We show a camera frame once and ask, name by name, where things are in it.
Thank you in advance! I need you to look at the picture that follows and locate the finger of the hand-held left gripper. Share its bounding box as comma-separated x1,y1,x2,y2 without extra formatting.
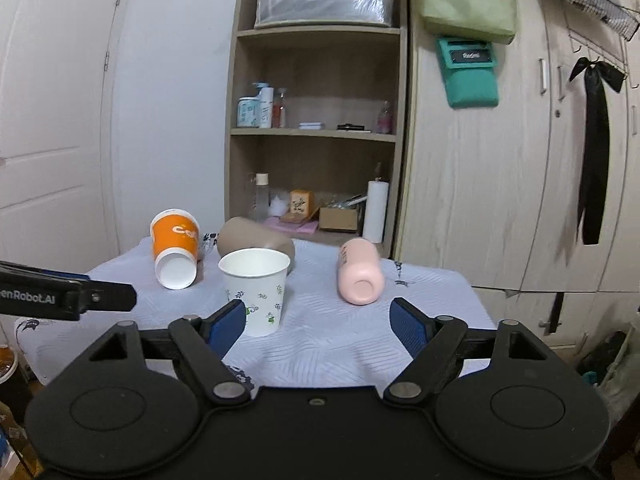
80,280,137,313

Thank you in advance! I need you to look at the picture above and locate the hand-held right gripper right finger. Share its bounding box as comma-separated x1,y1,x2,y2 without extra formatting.
384,297,548,405

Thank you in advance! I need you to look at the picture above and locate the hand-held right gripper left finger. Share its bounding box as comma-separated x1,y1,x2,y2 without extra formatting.
90,300,252,407

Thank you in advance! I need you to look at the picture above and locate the pink cup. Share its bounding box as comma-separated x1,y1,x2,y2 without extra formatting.
337,238,386,306

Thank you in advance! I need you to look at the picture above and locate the orange paper cup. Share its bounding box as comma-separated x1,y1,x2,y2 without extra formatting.
151,208,202,290

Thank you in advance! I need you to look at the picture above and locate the tan plastic cup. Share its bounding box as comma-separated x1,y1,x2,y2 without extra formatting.
217,216,296,275

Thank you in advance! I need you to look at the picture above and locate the white floral paper cup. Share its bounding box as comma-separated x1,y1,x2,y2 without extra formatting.
218,248,292,338

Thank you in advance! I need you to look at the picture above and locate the white patterned tablecloth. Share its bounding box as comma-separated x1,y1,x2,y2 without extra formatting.
15,236,499,387

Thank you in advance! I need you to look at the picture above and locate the white paper towel roll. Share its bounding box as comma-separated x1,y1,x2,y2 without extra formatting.
362,179,390,244

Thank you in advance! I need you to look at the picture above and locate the pink cloth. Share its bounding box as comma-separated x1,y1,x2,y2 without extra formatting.
264,216,319,235

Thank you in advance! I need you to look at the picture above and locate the small cardboard box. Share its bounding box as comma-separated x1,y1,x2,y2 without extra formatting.
318,205,359,234

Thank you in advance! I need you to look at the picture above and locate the clear bottle with beige cap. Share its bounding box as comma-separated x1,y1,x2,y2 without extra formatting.
252,173,271,221

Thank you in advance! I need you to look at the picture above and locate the small printed wooden box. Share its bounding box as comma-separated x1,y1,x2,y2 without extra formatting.
289,189,315,216

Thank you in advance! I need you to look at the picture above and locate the light wooden wardrobe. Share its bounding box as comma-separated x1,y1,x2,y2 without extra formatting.
394,0,640,357

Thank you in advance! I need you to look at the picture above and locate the white door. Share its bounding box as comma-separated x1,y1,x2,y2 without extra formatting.
0,0,137,277

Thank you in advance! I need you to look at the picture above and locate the blue white pump bottle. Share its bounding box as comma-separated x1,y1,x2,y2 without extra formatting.
236,82,261,129

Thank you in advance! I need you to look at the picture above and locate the clear bottle with red liquid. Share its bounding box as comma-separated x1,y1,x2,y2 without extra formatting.
273,88,289,130

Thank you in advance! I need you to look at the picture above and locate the black ribbon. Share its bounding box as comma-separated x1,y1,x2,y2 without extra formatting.
568,56,627,246

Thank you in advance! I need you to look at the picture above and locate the teal pouch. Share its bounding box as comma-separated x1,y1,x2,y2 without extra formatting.
434,35,501,110

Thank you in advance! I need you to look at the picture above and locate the wooden shelf unit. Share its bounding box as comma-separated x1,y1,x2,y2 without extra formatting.
223,0,409,261

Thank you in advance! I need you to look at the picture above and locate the green cushion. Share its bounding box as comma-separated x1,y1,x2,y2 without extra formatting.
416,0,519,46

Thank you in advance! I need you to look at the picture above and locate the black wire rack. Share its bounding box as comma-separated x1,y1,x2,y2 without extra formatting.
530,0,640,42

